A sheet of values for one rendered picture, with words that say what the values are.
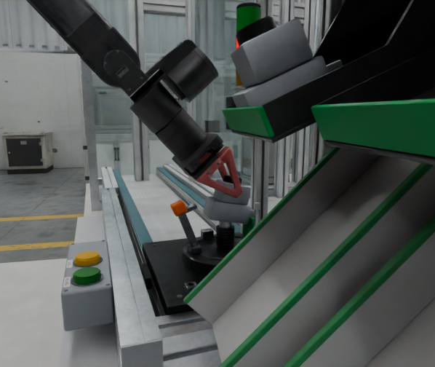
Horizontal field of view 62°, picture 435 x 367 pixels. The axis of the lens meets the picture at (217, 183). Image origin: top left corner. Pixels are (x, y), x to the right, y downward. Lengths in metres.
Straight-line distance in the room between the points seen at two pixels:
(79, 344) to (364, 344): 0.46
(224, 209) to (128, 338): 0.23
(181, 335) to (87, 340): 0.23
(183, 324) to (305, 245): 0.19
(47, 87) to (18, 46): 0.95
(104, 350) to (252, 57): 0.48
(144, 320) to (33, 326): 0.28
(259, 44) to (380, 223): 0.15
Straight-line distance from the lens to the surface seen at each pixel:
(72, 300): 0.57
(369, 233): 0.26
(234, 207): 0.57
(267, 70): 0.27
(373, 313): 0.26
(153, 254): 0.64
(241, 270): 0.38
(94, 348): 0.63
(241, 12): 0.79
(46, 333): 0.69
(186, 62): 0.52
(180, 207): 0.55
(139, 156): 1.60
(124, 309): 0.50
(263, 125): 0.23
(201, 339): 0.46
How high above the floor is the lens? 1.20
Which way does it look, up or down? 11 degrees down
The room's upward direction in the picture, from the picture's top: straight up
